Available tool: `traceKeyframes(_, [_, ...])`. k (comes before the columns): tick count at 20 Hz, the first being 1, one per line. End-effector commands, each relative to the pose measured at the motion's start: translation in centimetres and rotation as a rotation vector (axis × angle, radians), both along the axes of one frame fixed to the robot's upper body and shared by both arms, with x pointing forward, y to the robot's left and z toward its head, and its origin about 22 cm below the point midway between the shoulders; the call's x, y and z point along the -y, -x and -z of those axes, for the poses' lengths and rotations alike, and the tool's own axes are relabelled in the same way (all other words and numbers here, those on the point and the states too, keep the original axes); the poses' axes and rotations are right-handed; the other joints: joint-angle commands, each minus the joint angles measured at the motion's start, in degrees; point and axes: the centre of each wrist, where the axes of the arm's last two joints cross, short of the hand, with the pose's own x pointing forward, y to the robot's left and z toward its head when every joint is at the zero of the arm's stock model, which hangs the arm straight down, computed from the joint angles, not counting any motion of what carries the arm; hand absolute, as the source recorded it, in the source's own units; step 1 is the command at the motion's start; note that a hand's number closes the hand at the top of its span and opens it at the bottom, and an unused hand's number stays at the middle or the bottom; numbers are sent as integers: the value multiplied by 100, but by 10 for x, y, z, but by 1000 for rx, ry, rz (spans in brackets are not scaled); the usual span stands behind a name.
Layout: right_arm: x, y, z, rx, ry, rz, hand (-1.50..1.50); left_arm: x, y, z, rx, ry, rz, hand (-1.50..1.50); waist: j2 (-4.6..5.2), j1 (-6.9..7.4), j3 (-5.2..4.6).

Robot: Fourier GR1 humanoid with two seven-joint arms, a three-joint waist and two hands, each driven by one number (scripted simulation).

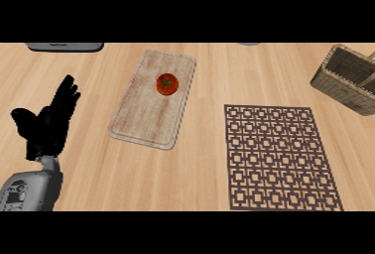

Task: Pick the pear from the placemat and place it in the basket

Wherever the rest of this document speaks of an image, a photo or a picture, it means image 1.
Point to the brown patterned placemat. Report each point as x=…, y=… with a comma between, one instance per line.
x=279, y=157

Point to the dark grey appliance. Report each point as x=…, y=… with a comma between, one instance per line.
x=63, y=46

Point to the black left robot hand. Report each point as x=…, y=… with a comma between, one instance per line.
x=50, y=122

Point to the red tomato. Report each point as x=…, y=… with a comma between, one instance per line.
x=167, y=84

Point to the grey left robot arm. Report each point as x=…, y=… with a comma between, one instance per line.
x=29, y=190

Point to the grey round object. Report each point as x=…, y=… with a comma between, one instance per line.
x=249, y=43

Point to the wicker basket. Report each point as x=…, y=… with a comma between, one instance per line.
x=348, y=84

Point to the pale wooden cutting board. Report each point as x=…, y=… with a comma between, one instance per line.
x=152, y=99

